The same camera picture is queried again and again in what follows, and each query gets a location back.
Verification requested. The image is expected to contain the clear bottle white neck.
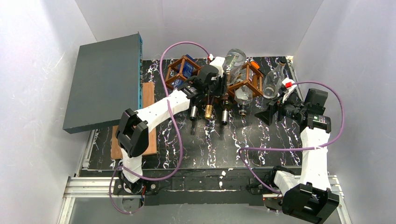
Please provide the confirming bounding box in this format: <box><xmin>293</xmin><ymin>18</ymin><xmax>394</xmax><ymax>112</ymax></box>
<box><xmin>223</xmin><ymin>49</ymin><xmax>247</xmax><ymax>86</ymax></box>

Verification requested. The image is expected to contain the clear bottle black cap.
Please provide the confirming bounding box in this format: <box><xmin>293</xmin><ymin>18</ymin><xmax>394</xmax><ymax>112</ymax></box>
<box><xmin>263</xmin><ymin>58</ymin><xmax>287</xmax><ymax>99</ymax></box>

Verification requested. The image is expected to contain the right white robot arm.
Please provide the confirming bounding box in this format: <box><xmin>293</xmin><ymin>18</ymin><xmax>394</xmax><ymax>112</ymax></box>
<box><xmin>255</xmin><ymin>88</ymin><xmax>339</xmax><ymax>224</ymax></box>

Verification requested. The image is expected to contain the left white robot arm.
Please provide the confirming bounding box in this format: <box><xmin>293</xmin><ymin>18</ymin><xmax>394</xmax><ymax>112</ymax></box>
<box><xmin>115</xmin><ymin>65</ymin><xmax>226</xmax><ymax>184</ymax></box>

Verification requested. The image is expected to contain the dark bottle grey cap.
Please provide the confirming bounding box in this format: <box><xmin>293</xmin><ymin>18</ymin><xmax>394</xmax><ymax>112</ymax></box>
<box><xmin>221</xmin><ymin>94</ymin><xmax>232</xmax><ymax>126</ymax></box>

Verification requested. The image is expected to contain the brown wooden wine rack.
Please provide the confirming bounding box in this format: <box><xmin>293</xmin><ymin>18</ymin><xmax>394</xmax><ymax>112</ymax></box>
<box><xmin>165</xmin><ymin>55</ymin><xmax>263</xmax><ymax>98</ymax></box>

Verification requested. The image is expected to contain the clear square bottle dark cap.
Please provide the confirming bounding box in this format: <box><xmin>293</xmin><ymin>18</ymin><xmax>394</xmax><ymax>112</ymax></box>
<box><xmin>234</xmin><ymin>69</ymin><xmax>253</xmax><ymax>118</ymax></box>

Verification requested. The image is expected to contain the dark bottle gold cap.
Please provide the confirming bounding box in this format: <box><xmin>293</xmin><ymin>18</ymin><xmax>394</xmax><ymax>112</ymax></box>
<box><xmin>205</xmin><ymin>95</ymin><xmax>214</xmax><ymax>119</ymax></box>

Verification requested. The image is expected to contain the dark bottle silver cap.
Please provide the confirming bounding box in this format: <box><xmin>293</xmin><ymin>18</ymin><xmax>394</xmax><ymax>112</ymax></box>
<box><xmin>190</xmin><ymin>105</ymin><xmax>198</xmax><ymax>121</ymax></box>

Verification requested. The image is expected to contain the blue square glass bottle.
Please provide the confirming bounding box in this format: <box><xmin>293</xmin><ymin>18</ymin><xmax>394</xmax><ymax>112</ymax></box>
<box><xmin>165</xmin><ymin>55</ymin><xmax>201</xmax><ymax>90</ymax></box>

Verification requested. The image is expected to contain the brown wooden board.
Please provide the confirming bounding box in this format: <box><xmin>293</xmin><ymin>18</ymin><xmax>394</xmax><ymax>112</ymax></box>
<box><xmin>111</xmin><ymin>82</ymin><xmax>157</xmax><ymax>160</ymax></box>

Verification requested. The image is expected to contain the dark grey box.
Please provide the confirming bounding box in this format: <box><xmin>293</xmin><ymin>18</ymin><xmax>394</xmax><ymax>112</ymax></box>
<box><xmin>63</xmin><ymin>33</ymin><xmax>143</xmax><ymax>134</ymax></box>

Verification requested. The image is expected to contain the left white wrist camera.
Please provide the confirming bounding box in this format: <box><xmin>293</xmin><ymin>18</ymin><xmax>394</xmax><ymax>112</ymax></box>
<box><xmin>208</xmin><ymin>54</ymin><xmax>226</xmax><ymax>77</ymax></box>

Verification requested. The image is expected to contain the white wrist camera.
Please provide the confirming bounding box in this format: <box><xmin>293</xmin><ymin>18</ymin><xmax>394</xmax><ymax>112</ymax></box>
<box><xmin>281</xmin><ymin>78</ymin><xmax>297</xmax><ymax>103</ymax></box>
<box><xmin>208</xmin><ymin>54</ymin><xmax>226</xmax><ymax>77</ymax></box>

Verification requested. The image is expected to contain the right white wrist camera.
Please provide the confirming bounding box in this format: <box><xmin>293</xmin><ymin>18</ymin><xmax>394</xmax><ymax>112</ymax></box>
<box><xmin>281</xmin><ymin>78</ymin><xmax>297</xmax><ymax>103</ymax></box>

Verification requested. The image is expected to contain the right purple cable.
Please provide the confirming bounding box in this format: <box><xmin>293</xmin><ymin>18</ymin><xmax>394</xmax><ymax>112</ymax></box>
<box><xmin>239</xmin><ymin>81</ymin><xmax>345</xmax><ymax>214</ymax></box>

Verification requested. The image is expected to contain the purple cable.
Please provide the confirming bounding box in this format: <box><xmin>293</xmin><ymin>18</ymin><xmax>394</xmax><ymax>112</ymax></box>
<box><xmin>109</xmin><ymin>41</ymin><xmax>215</xmax><ymax>216</ymax></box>
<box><xmin>239</xmin><ymin>81</ymin><xmax>345</xmax><ymax>214</ymax></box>

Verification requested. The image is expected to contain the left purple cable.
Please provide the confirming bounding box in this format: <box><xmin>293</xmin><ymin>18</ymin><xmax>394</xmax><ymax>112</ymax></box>
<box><xmin>109</xmin><ymin>41</ymin><xmax>215</xmax><ymax>216</ymax></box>

